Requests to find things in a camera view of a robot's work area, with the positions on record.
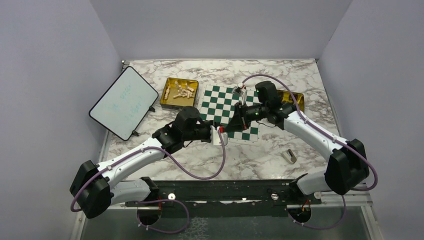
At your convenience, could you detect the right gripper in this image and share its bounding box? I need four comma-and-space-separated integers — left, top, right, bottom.
224, 100, 269, 132

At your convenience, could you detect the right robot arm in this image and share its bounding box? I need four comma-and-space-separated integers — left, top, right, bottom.
224, 81, 375, 204

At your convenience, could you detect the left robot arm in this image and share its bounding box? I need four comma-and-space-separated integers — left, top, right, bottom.
69, 106, 228, 219

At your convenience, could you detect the green white chess board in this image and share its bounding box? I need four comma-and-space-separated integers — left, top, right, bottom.
197, 84, 262, 146

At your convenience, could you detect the gold tin with dark pieces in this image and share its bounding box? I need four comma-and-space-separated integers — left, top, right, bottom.
277, 89, 305, 114

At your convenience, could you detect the gold tin with light pieces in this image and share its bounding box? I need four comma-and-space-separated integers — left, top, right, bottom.
160, 77, 199, 110

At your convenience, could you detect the beige black small device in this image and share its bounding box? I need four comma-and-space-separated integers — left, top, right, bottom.
282, 149, 297, 165

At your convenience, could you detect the small whiteboard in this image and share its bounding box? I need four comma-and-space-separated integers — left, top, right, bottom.
88, 66, 159, 141

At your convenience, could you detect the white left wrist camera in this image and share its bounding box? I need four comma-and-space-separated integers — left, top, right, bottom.
210, 126, 228, 147

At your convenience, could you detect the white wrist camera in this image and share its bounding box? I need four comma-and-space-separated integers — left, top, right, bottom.
232, 83, 247, 104
210, 126, 228, 147

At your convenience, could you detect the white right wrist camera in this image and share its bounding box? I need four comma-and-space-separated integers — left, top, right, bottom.
232, 83, 247, 104

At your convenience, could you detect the black mounting rail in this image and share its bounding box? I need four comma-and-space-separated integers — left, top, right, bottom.
125, 179, 321, 218

